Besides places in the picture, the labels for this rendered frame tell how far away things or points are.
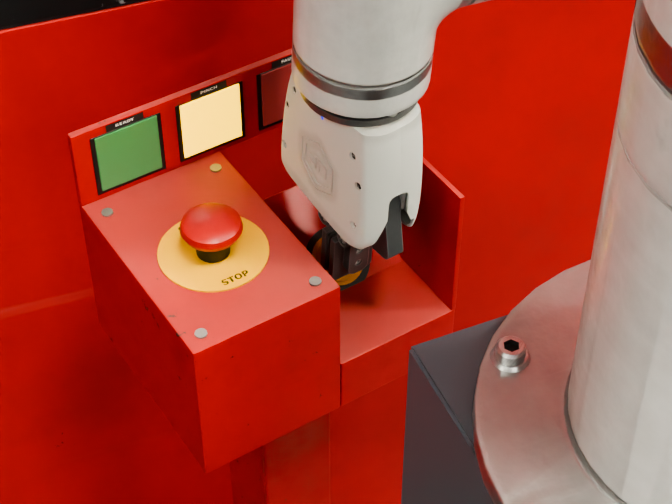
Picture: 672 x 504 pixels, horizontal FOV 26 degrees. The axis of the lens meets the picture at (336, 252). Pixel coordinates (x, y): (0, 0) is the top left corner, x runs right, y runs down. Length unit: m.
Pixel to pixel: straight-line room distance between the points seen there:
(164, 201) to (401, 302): 0.18
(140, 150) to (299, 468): 0.29
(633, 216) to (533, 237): 0.94
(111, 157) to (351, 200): 0.17
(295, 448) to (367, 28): 0.40
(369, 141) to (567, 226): 0.56
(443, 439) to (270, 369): 0.36
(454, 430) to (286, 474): 0.56
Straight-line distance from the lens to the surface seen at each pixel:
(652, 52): 0.42
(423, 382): 0.58
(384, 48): 0.82
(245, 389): 0.93
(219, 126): 1.00
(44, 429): 1.36
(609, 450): 0.52
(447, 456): 0.59
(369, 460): 1.54
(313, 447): 1.11
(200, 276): 0.92
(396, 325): 0.99
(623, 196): 0.46
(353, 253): 0.98
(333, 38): 0.82
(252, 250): 0.94
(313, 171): 0.93
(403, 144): 0.87
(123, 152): 0.97
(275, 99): 1.01
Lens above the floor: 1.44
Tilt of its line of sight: 45 degrees down
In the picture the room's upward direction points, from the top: straight up
